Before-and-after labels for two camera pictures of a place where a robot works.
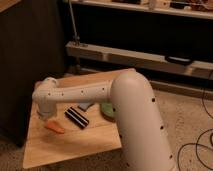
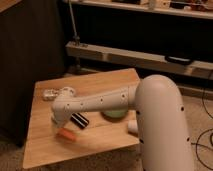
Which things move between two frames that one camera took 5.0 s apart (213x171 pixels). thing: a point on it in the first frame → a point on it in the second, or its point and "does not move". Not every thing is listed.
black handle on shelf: x=184 y=61 does not move
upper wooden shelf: x=187 y=8 does not move
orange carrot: x=53 y=126 → x=66 y=133
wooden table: x=77 y=128 does not move
